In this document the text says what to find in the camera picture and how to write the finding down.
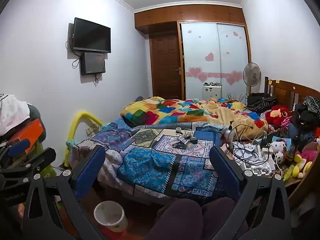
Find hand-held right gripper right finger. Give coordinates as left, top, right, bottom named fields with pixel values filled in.
left=209, top=145, right=293, bottom=240

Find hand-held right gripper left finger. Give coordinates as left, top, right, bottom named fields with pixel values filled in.
left=21, top=144, right=107, bottom=240

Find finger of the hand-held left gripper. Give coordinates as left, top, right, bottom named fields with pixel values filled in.
left=0, top=139, right=31, bottom=158
left=0, top=147, right=57, bottom=184

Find white plastic bucket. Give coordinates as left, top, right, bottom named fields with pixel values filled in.
left=94, top=200, right=129, bottom=233

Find orange box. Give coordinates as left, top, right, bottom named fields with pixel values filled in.
left=5, top=119, right=43, bottom=153

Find white plastic tray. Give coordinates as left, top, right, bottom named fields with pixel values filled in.
left=240, top=152, right=277, bottom=177

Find white cloth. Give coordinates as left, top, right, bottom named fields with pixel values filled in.
left=0, top=95, right=32, bottom=135

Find silver pump bottle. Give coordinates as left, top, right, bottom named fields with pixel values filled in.
left=222, top=120, right=237, bottom=145

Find blue folded cloth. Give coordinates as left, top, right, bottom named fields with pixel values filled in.
left=194, top=129, right=217, bottom=142

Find white plush toy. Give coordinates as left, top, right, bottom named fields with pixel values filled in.
left=270, top=137, right=290, bottom=164

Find yellow green tube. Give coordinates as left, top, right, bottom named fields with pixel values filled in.
left=282, top=162, right=295, bottom=182

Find blue patchwork quilt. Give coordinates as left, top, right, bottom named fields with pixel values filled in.
left=69, top=120, right=240, bottom=204

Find person's legs in dark trousers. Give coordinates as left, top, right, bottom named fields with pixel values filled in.
left=146, top=197, right=249, bottom=240

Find colourful patch blanket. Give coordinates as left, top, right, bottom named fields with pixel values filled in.
left=120, top=97, right=269, bottom=134

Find yellow plush toy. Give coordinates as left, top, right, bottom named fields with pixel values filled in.
left=291, top=154, right=313, bottom=179

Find pink plush toy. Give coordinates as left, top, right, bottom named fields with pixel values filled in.
left=280, top=116, right=293, bottom=130

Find red plush toy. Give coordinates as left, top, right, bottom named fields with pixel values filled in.
left=265, top=105, right=292, bottom=127

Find black striped clothing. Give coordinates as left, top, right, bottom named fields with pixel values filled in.
left=246, top=92, right=277, bottom=113

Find small white cabinet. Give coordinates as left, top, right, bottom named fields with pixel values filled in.
left=202, top=82, right=222, bottom=100

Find dark clothes pile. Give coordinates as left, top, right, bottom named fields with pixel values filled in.
left=287, top=95, right=320, bottom=145

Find white standing fan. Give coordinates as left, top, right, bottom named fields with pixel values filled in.
left=242, top=62, right=262, bottom=98

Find wooden bed headboard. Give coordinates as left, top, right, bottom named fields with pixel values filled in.
left=264, top=76, right=320, bottom=110

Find brown wooden door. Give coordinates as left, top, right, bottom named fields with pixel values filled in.
left=149, top=34, right=182, bottom=100

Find wardrobe with heart stickers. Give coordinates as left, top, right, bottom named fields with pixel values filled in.
left=134, top=4, right=252, bottom=100

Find tangle of black cables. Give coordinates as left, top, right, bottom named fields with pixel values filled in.
left=226, top=124, right=269, bottom=160

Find yellow foam bed rail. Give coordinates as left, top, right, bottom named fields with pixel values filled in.
left=64, top=112, right=103, bottom=168

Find wooden bed frame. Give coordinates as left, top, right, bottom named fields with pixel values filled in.
left=282, top=162, right=320, bottom=210

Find small black wall monitor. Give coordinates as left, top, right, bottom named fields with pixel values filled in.
left=80, top=52, right=106, bottom=76

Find black wall television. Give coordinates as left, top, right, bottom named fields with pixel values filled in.
left=72, top=17, right=112, bottom=54

